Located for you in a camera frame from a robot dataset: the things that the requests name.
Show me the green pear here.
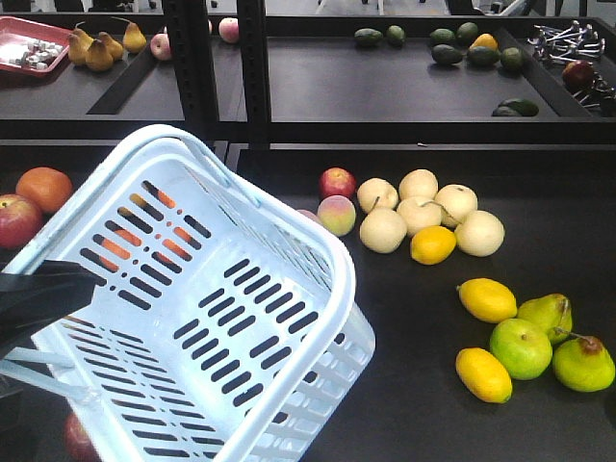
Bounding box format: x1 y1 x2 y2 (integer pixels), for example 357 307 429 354
552 327 615 393
517 294 573 346

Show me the orange behind middle apple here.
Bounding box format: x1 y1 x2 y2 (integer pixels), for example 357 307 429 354
15 167 73 215

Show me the green apple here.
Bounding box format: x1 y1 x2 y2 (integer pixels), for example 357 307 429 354
489 318 552 380

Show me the lemon right lower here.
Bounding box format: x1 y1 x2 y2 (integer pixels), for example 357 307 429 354
455 347 513 404

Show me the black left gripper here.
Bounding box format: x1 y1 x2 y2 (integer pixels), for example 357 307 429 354
1 261 96 358

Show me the black wood produce display stand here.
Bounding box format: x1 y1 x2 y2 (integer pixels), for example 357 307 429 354
0 139 230 462

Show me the lemon near white pears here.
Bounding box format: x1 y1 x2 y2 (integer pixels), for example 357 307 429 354
410 225 456 266

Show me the red plastic tray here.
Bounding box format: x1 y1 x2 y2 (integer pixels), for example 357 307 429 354
1 15 71 78

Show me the lemon right upper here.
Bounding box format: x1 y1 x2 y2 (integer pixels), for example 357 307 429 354
456 277 518 323

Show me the green pear lower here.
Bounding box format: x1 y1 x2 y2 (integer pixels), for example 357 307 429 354
552 327 615 393

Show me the light blue plastic basket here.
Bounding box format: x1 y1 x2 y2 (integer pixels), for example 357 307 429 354
1 124 375 461

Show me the red apple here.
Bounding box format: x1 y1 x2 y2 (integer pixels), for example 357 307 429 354
0 194 43 249
64 413 101 462

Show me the black rear display tray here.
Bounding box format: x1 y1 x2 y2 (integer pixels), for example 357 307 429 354
1 37 246 141

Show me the green pear upper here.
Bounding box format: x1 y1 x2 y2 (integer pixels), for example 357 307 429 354
517 294 573 346

